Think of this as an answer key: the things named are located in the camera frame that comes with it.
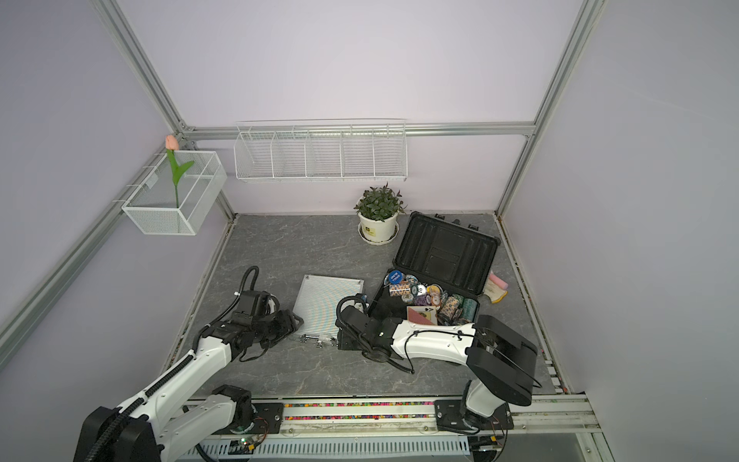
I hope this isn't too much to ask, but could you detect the silver aluminium poker case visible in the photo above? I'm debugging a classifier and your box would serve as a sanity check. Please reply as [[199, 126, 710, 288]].
[[294, 275, 365, 347]]

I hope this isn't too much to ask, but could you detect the black poker set case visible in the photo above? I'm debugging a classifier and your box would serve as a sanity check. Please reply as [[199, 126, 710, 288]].
[[367, 212, 500, 320]]

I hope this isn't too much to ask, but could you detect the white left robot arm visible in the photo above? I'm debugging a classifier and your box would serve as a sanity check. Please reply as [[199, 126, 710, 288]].
[[74, 266, 304, 461]]

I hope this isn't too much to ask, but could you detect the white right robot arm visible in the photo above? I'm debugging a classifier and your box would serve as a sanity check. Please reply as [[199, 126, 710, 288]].
[[335, 295, 541, 423]]

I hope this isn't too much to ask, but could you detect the striped poker chip stack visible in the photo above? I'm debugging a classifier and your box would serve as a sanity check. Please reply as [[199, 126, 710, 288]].
[[389, 281, 412, 298]]

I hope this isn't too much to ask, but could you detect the purple poker chip stack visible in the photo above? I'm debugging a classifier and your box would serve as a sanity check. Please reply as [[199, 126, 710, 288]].
[[414, 293, 442, 307]]

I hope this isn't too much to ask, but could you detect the mixed poker chip row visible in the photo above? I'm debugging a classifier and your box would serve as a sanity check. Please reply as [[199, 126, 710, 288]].
[[437, 294, 465, 325]]

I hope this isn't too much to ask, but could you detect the green poker chip row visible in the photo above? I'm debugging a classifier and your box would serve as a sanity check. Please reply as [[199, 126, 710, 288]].
[[458, 298, 479, 323]]

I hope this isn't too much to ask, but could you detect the playing card deck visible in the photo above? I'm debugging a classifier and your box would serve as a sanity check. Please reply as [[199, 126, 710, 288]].
[[406, 306, 438, 325]]

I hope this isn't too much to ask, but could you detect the blue round dealer chip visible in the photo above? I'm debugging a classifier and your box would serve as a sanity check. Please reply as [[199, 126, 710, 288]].
[[384, 269, 405, 285]]

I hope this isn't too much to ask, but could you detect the white pot saucer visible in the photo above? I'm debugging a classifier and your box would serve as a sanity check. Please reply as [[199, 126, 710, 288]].
[[357, 223, 400, 246]]

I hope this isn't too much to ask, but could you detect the white plant pot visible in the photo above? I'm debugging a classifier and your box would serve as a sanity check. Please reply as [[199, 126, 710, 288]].
[[358, 213, 398, 244]]

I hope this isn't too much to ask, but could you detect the green potted plant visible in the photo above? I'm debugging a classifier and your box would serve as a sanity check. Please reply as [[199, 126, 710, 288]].
[[354, 184, 406, 221]]

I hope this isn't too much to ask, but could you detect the white cotton work glove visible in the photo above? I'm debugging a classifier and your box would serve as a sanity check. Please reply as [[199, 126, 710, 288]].
[[483, 281, 508, 303]]

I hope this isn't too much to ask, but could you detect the purple pink garden trowel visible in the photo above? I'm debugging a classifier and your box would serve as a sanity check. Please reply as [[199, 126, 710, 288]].
[[488, 273, 509, 291]]

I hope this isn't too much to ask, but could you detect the artificial pink tulip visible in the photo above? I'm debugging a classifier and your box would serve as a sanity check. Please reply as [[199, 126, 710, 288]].
[[165, 135, 194, 208]]

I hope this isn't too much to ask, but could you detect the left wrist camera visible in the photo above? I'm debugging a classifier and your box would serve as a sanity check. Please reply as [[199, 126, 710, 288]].
[[236, 291, 271, 317]]

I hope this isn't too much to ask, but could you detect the white vented cable duct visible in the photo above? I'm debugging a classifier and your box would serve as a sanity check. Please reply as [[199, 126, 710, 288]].
[[200, 435, 471, 461]]

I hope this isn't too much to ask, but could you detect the white mesh wall basket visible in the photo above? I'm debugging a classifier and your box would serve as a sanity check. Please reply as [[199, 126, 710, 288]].
[[121, 150, 227, 236]]

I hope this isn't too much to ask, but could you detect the white wire wall shelf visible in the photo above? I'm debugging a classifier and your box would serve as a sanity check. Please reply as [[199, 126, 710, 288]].
[[234, 119, 409, 182]]

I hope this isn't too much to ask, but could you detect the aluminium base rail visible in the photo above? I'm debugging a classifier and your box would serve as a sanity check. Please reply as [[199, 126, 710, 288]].
[[253, 395, 602, 437]]

